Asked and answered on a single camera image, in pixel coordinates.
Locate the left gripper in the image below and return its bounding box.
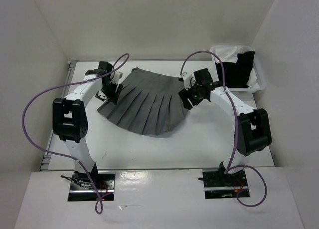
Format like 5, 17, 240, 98
95, 80, 123, 105

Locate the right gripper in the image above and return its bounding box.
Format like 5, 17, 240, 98
178, 80, 203, 110

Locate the grey pleated skirt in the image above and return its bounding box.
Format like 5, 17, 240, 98
97, 68, 189, 136

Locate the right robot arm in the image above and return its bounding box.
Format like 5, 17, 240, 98
178, 68, 272, 186

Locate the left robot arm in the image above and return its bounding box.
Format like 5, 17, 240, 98
52, 61, 123, 189

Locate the black skirt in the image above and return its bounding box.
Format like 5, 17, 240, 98
223, 51, 255, 88

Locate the white skirt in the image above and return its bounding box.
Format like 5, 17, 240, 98
214, 46, 259, 88

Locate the white plastic basket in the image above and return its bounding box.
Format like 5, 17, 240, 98
210, 45, 266, 94

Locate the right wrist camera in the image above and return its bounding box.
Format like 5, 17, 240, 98
178, 72, 196, 90

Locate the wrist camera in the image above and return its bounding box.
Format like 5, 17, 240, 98
110, 71, 123, 85
178, 72, 196, 90

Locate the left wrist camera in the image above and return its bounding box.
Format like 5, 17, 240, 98
110, 71, 123, 85

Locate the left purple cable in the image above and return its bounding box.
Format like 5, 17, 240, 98
21, 53, 130, 215

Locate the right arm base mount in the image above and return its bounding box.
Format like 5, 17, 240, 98
198, 170, 250, 199

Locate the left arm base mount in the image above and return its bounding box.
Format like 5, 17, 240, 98
60, 173, 116, 202

